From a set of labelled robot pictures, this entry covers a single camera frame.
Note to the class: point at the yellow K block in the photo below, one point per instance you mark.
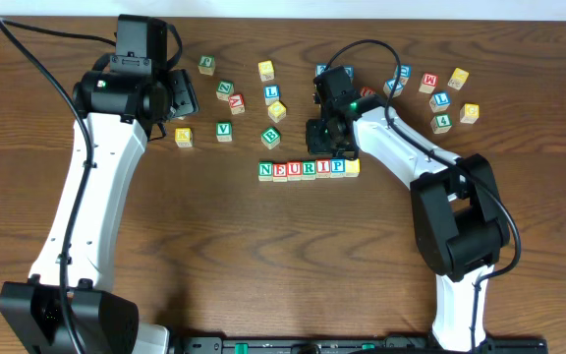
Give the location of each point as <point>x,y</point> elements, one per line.
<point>184,137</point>

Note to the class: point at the green block top left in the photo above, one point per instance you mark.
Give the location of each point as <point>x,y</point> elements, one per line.
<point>206,65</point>

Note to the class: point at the blue P block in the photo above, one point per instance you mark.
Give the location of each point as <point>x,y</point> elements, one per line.
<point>337,168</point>

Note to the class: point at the red M block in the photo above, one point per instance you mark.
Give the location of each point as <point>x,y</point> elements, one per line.
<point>428,83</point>

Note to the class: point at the yellow block top right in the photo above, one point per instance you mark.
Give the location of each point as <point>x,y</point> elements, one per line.
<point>458,78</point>

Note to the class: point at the blue l block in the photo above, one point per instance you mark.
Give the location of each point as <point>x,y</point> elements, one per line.
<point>439,101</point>
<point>271,94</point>

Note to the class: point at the green N block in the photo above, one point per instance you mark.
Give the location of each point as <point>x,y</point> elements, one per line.
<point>265,171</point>

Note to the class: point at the blue d block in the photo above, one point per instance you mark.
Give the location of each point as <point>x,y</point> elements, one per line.
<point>350,72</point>
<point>404,73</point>

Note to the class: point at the yellow S block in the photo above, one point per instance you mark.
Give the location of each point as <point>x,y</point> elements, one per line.
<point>353,168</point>

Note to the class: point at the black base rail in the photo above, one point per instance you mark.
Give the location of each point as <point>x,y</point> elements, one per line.
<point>395,343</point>

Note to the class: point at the green Z block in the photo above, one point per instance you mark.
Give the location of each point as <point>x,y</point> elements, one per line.
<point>224,90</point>

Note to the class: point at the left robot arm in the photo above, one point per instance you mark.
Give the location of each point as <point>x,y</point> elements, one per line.
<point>66,305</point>

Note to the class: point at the yellow G block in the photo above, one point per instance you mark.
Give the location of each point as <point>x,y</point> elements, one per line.
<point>469,113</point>

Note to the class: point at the red u block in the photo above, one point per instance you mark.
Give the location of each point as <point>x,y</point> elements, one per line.
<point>294,170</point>
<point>365,91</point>

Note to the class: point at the blue L block centre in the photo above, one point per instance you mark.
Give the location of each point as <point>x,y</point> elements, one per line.
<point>271,94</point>

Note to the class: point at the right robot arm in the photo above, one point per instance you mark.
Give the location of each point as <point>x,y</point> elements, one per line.
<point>460,225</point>

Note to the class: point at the yellow O block centre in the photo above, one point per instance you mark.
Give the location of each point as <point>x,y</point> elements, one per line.
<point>277,111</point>

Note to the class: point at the red A block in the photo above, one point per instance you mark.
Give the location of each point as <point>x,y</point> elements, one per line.
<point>236,103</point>

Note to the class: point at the green 4 block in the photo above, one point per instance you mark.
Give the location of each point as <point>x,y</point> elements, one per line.
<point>441,123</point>

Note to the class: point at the green V block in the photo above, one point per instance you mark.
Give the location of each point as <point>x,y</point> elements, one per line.
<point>224,132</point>

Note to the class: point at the green B block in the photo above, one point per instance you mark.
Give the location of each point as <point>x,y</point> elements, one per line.
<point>270,137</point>

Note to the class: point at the red I block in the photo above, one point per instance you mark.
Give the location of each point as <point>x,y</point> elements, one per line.
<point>323,168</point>

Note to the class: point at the green R block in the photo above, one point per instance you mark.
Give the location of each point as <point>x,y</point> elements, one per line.
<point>309,170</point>

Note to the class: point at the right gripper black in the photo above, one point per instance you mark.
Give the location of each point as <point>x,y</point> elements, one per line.
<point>319,139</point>

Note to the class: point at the blue L block right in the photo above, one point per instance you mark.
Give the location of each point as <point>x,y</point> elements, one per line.
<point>439,101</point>

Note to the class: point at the red E block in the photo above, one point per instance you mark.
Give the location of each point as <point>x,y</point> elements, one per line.
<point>279,172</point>

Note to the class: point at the blue D block right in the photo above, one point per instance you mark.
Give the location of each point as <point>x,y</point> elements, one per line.
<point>404,73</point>

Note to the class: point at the blue 5 block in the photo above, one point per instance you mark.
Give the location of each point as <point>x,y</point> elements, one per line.
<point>393,87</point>

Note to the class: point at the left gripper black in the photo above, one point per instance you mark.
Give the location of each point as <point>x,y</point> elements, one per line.
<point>185,93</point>

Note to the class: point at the blue 2 block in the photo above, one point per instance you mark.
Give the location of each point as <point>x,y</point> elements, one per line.
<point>319,69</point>

